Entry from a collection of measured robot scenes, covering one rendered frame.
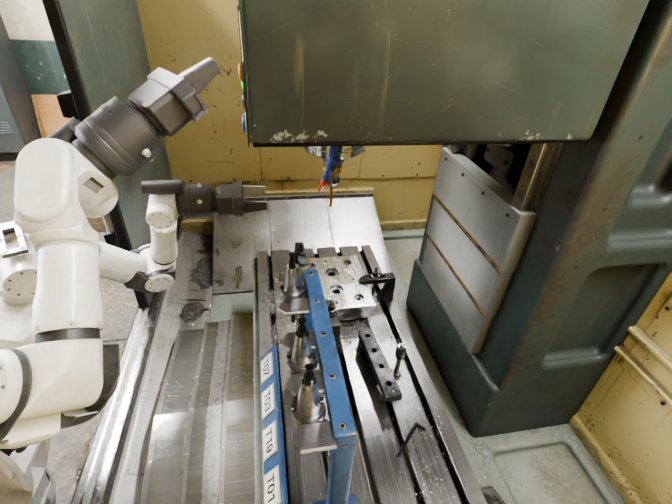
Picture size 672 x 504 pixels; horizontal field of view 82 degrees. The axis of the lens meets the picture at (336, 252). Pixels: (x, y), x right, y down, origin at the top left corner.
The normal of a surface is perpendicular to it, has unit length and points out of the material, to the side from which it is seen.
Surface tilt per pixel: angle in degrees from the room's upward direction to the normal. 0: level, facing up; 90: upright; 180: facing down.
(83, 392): 98
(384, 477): 0
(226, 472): 8
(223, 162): 90
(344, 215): 24
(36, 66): 90
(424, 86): 90
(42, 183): 40
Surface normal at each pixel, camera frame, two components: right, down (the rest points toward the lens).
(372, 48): 0.18, 0.56
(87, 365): 0.89, 0.17
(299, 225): 0.12, -0.52
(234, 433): 0.07, -0.75
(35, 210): 0.02, -0.26
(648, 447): -0.98, 0.06
